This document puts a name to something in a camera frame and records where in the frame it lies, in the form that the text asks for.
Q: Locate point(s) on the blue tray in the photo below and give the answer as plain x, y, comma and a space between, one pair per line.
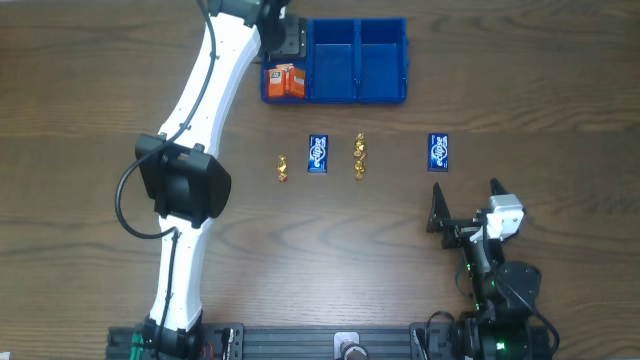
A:
350, 75

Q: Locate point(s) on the gold wrapped candy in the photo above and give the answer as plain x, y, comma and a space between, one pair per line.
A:
283, 168
360, 168
359, 143

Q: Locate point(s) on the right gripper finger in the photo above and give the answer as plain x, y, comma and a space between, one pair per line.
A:
438, 210
498, 188

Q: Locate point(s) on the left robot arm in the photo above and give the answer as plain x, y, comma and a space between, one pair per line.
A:
185, 270

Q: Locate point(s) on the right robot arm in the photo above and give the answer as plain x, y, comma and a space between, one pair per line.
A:
515, 287

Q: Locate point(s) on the mounting rail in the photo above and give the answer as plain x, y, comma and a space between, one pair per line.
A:
300, 342

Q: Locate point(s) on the blue candy pack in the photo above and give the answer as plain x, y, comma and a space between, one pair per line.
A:
318, 153
438, 152

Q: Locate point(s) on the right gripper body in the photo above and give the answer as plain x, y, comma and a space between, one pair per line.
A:
457, 230

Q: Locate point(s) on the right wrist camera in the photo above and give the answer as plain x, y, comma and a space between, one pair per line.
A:
504, 215

